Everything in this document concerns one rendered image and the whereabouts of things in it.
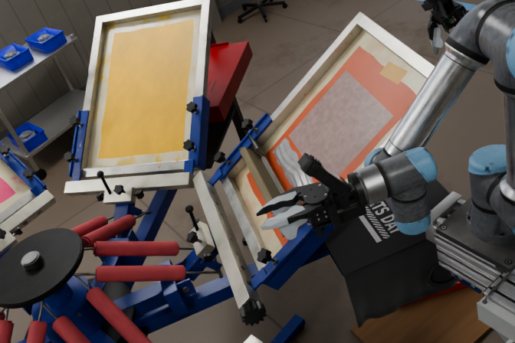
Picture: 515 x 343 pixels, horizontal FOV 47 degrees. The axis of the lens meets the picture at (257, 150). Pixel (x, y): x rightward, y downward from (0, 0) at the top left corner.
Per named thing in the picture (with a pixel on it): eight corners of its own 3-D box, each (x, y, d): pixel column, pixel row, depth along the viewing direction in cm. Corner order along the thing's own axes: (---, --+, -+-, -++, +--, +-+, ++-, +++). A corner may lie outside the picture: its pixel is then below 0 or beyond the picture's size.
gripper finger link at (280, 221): (273, 253, 115) (314, 232, 116) (264, 230, 112) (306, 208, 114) (267, 246, 117) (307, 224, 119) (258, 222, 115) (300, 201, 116)
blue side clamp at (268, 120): (278, 121, 218) (265, 112, 215) (283, 127, 214) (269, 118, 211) (227, 180, 225) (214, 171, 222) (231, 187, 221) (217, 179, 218)
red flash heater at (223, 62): (178, 68, 338) (171, 50, 331) (254, 57, 322) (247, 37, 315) (139, 132, 292) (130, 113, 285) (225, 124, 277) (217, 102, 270)
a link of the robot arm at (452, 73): (468, -27, 119) (349, 167, 139) (499, -10, 110) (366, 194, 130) (509, -5, 124) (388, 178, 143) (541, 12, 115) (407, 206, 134)
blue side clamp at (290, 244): (338, 209, 173) (322, 199, 169) (345, 219, 169) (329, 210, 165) (272, 279, 180) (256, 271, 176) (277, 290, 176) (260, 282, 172)
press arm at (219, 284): (408, 207, 222) (406, 195, 218) (416, 217, 217) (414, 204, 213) (97, 343, 212) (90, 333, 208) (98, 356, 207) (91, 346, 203)
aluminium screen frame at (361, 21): (366, 17, 205) (359, 11, 203) (461, 87, 158) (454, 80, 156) (225, 181, 224) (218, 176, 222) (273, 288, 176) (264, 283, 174)
